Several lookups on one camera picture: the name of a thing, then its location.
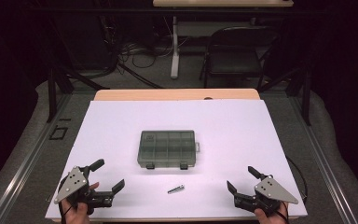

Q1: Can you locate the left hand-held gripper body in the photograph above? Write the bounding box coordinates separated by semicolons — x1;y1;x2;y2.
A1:
53;166;116;216

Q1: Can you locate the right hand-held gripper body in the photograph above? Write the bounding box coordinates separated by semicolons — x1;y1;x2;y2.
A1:
233;174;299;217

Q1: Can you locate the silver nail clipper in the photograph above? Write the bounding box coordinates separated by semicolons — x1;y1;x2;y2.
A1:
167;184;186;195

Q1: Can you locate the clear plastic compartment box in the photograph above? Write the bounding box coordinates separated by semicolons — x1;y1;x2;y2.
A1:
136;130;201;171

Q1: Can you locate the person's right hand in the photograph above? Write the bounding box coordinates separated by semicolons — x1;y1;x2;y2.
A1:
254;202;290;224

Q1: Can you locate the person's left hand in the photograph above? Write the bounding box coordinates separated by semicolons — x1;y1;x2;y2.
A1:
61;182;101;224

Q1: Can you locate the black metal stand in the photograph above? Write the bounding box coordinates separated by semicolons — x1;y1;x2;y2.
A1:
46;65;110;124
256;65;312;127

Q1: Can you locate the black folding chair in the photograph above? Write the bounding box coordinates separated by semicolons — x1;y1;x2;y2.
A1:
200;26;282;91

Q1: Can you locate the wooden desk with white leg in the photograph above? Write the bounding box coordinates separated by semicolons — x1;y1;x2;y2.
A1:
152;0;295;80

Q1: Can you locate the right hand-held gripper cable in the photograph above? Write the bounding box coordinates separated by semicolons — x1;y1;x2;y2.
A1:
275;203;291;224

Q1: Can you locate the hand-held gripper cable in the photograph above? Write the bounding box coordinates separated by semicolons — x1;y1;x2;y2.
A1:
58;199;73;224
275;203;291;224

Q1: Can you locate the left hand-held gripper cable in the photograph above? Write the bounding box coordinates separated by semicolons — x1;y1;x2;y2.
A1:
58;199;73;224

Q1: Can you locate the black cable beside table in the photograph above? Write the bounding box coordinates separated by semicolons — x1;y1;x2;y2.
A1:
284;154;310;205

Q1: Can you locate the metal floor rail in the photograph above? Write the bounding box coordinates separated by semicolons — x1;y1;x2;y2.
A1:
0;92;73;224
288;92;358;224

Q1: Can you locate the tangle of floor cables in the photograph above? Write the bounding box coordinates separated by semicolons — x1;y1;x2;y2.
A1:
103;15;191;90

